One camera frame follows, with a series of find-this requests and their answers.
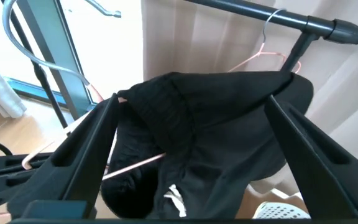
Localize black clothes rack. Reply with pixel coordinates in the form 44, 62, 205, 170
0, 0, 358, 129

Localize black shorts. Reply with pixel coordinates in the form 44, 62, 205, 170
100, 70, 315, 220

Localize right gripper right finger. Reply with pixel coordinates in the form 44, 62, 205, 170
264, 95, 358, 219

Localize window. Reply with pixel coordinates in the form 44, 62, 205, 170
0, 0, 144, 121

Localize white laundry basket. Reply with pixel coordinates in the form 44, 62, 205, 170
252, 192, 312, 220

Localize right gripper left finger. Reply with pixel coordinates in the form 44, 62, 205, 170
6, 93, 121, 219

